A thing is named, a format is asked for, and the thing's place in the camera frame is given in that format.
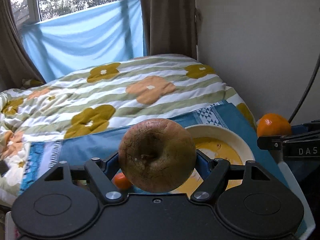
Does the small orange tangerine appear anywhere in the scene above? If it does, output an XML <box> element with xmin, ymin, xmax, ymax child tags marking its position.
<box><xmin>112</xmin><ymin>172</ymin><xmax>132</xmax><ymax>191</ymax></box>

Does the large orange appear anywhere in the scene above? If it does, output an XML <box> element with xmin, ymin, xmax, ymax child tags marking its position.
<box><xmin>257</xmin><ymin>113</ymin><xmax>292</xmax><ymax>137</ymax></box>

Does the brown russet apple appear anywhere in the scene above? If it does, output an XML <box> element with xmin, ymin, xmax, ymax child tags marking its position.
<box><xmin>118</xmin><ymin>118</ymin><xmax>196</xmax><ymax>193</ymax></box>

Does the cream fruit bowl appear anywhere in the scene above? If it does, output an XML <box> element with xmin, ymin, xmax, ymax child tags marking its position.
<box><xmin>170</xmin><ymin>125</ymin><xmax>255</xmax><ymax>198</ymax></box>

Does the blue patterned cloth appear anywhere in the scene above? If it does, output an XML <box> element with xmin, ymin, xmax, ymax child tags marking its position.
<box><xmin>18</xmin><ymin>100</ymin><xmax>308</xmax><ymax>238</ymax></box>

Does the floral striped duvet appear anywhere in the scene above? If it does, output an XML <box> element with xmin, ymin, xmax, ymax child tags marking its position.
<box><xmin>1</xmin><ymin>54</ymin><xmax>256</xmax><ymax>206</ymax></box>

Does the brown left curtain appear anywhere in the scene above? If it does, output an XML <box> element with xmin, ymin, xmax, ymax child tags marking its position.
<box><xmin>1</xmin><ymin>0</ymin><xmax>45</xmax><ymax>91</ymax></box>

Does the brown curtain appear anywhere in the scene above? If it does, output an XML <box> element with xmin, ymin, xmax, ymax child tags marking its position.
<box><xmin>1</xmin><ymin>0</ymin><xmax>45</xmax><ymax>91</ymax></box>
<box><xmin>140</xmin><ymin>0</ymin><xmax>197</xmax><ymax>59</ymax></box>

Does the light blue window sheet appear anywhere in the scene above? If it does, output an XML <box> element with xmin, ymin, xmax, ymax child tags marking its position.
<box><xmin>21</xmin><ymin>0</ymin><xmax>146</xmax><ymax>82</ymax></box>

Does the brown right curtain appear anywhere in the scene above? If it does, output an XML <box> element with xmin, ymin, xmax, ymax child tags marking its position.
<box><xmin>140</xmin><ymin>0</ymin><xmax>197</xmax><ymax>59</ymax></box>

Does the black cable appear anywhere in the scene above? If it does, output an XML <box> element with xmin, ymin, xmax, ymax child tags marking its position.
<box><xmin>288</xmin><ymin>55</ymin><xmax>320</xmax><ymax>124</ymax></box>

